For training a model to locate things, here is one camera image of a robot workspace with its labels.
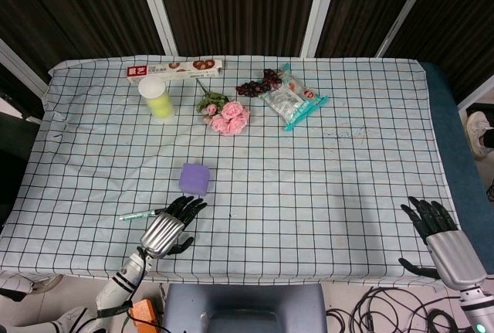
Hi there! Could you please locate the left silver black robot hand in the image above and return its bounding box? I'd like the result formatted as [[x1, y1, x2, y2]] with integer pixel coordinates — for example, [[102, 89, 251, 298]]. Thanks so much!
[[139, 195, 208, 260]]

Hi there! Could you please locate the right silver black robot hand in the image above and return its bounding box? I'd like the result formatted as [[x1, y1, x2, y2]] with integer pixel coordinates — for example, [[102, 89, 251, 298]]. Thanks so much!
[[398, 195, 488, 291]]

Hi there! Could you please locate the green pen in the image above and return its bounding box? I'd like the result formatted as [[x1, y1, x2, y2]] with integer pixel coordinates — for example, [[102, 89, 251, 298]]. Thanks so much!
[[118, 209, 167, 221]]

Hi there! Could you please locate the purple foam cube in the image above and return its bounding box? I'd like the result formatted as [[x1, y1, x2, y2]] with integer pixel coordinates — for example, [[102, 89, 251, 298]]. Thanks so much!
[[178, 162, 211, 197]]

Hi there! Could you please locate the orange block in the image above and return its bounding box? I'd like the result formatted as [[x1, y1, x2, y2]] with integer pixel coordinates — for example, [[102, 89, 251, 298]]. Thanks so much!
[[128, 298, 157, 329]]

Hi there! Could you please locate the grey robot torso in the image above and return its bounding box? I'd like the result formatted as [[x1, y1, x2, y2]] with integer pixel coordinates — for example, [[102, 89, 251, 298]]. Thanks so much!
[[161, 282, 329, 333]]

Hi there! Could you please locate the blue table side panel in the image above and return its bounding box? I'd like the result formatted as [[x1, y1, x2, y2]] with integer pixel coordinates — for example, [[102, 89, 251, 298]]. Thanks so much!
[[418, 61, 492, 233]]

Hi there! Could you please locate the white sneaker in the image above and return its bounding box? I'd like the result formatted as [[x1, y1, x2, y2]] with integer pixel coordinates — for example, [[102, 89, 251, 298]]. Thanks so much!
[[465, 111, 494, 161]]

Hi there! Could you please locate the clear tennis ball tube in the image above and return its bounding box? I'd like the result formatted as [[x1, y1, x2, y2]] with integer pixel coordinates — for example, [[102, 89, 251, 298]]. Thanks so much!
[[137, 76, 175, 122]]

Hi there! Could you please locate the pink artificial rose bouquet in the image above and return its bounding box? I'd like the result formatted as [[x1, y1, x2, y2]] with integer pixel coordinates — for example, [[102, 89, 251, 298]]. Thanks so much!
[[195, 77, 251, 137]]

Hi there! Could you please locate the white grey shoe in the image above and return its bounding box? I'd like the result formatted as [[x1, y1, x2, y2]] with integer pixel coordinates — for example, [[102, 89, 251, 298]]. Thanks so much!
[[0, 273, 64, 304]]

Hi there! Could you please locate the checked light blue tablecloth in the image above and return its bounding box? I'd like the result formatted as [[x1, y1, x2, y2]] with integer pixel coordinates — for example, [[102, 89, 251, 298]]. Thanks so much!
[[0, 54, 464, 284]]

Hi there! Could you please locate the long white cookie box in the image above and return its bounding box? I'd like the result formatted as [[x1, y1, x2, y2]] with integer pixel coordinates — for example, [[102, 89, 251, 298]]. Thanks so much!
[[127, 58, 225, 86]]

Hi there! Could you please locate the dark purple grape bunch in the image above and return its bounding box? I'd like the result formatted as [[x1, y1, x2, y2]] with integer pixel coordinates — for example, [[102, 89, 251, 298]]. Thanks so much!
[[235, 68, 285, 99]]

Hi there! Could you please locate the teal silver snack bag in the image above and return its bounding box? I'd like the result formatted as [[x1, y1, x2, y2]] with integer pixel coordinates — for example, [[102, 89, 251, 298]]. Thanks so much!
[[259, 63, 329, 132]]

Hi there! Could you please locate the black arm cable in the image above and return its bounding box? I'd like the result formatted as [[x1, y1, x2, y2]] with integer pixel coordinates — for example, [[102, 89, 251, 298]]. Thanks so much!
[[122, 246, 156, 333]]

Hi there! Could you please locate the black floor cable tangle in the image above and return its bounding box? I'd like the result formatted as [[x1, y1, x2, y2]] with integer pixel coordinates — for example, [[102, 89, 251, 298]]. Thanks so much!
[[326, 285, 476, 333]]

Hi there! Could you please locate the white partition post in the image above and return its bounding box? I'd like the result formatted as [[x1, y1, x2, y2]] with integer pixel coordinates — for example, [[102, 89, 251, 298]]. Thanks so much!
[[299, 0, 343, 59], [0, 37, 52, 97], [375, 0, 445, 59], [134, 0, 179, 56]]

